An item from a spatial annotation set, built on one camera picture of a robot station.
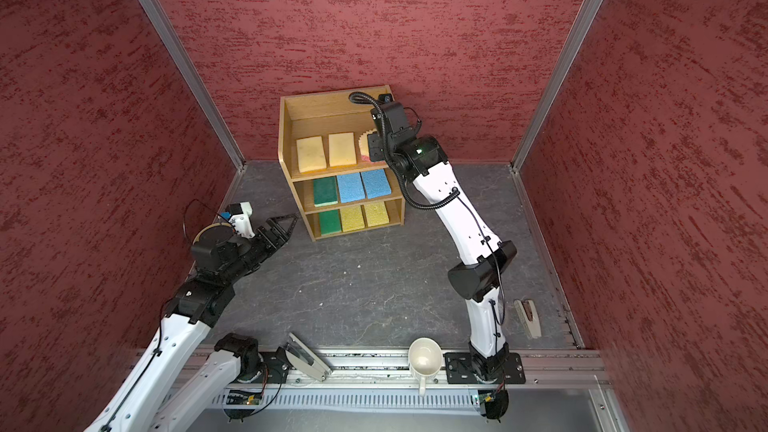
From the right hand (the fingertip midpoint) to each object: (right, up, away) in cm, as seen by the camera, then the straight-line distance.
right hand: (382, 143), depth 76 cm
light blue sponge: (-3, -10, +15) cm, 18 cm away
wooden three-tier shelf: (-21, +11, +12) cm, 27 cm away
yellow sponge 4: (-11, -1, +2) cm, 11 cm away
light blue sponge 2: (-10, -11, +14) cm, 21 cm away
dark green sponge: (-18, -13, +12) cm, 25 cm away
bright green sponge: (-19, -23, +24) cm, 38 cm away
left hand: (-22, -22, -3) cm, 31 cm away
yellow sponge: (-3, -21, +25) cm, 33 cm away
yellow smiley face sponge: (-5, 0, +2) cm, 5 cm away
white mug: (+11, -55, -1) cm, 57 cm away
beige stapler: (+41, -47, +5) cm, 63 cm away
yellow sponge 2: (-11, -22, +24) cm, 35 cm away
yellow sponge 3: (-18, -3, 0) cm, 19 cm away
